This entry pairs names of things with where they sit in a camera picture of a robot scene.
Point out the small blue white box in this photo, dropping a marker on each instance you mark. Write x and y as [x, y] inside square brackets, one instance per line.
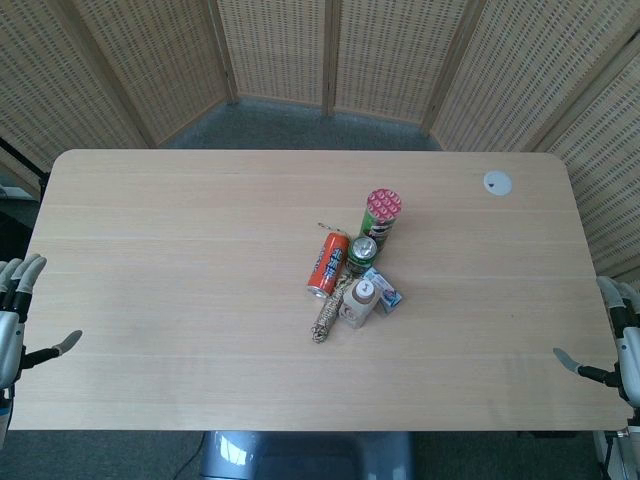
[384, 292]

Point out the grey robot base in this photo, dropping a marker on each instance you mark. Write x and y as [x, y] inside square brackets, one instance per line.
[306, 455]

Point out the woven bamboo folding screen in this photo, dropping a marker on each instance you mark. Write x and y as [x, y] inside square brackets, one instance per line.
[320, 60]

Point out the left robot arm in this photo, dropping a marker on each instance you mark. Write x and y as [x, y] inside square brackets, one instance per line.
[4, 415]

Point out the orange soda can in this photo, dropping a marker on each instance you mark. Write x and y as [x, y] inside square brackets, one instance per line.
[329, 265]

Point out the black tripod leg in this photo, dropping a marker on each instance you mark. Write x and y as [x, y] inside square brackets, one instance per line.
[22, 162]

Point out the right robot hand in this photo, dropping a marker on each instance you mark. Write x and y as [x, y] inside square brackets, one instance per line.
[627, 345]

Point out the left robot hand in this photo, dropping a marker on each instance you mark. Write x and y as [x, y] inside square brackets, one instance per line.
[10, 320]

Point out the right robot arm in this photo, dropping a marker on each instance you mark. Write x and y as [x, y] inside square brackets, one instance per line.
[631, 430]

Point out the green soda can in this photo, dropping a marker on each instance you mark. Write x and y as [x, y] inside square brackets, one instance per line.
[363, 256]

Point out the beige small bottle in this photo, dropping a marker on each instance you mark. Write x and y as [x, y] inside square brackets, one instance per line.
[356, 306]

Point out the green chips tube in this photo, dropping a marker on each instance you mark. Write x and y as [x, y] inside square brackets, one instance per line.
[379, 216]

